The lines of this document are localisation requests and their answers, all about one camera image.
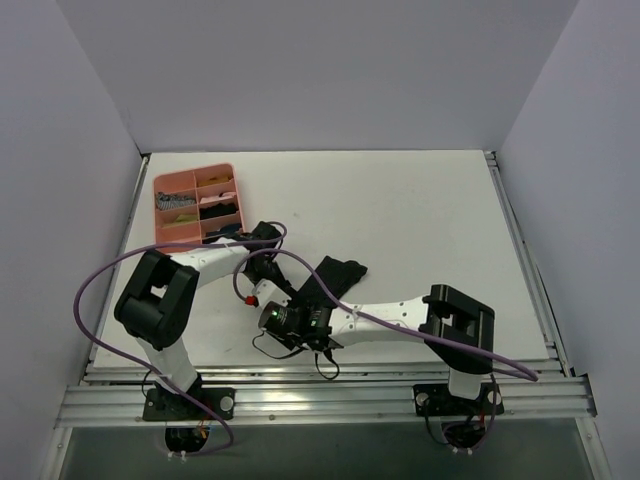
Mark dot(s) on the striped rolled garment in box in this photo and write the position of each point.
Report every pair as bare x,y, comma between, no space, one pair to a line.
170,201

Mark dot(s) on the pink garment in box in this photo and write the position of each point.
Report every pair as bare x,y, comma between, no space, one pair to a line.
217,198

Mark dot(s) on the navy garment in box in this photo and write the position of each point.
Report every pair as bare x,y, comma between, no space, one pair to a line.
228,229

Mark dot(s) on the yellow garment in box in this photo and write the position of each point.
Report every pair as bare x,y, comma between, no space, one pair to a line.
213,179

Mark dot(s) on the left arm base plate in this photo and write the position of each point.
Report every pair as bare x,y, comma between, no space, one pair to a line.
164,406

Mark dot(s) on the black striped underwear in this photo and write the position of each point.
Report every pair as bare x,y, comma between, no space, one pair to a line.
338,276

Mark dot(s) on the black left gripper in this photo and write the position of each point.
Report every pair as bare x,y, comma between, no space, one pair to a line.
278,282

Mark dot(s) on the olive garment in box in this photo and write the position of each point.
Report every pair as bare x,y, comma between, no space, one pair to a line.
181,220

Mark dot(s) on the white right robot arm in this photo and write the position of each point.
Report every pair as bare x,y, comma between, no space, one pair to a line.
446,320

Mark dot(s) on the pink compartment organizer box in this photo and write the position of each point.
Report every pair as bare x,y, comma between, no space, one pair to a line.
184,182

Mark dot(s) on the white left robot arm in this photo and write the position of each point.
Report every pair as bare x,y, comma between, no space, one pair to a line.
156,303

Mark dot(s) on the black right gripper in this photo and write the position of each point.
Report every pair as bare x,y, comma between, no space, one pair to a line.
310,298

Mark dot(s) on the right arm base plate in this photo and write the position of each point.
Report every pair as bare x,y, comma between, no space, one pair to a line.
435,400

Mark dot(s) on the black rolled garment in box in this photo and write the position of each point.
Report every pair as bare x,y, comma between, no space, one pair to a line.
218,210

